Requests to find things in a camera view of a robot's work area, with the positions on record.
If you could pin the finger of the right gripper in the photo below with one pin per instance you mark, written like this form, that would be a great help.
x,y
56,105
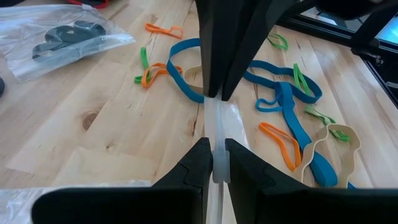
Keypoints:
x,y
214,46
258,31

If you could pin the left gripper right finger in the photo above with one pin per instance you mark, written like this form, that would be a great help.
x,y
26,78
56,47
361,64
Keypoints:
x,y
295,205

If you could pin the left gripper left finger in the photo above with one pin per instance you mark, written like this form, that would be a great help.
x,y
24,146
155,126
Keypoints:
x,y
140,202

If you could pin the large blue rubber band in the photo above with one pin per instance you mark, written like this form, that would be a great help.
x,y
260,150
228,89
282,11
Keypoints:
x,y
267,68

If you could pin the clear zip bag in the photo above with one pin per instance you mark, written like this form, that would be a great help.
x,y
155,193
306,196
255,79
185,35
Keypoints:
x,y
217,124
25,46

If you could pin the small blue rubber band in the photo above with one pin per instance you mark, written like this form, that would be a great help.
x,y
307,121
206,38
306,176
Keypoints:
x,y
262,109

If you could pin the wide blue rubber band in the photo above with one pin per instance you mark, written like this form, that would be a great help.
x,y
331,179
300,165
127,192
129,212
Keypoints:
x,y
295,124

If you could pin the wide black rubber band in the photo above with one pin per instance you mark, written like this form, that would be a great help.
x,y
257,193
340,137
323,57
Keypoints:
x,y
62,46

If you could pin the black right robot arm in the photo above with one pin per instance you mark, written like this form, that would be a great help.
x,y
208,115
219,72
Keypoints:
x,y
342,4

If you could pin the orange rubber band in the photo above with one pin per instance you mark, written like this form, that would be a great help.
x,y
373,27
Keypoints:
x,y
152,28
145,80
298,152

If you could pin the large tan rubber band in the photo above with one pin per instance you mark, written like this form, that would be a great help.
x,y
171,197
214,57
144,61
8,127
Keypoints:
x,y
356,146

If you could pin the red resistance band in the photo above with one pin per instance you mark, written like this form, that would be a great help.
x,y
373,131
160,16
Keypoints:
x,y
93,3

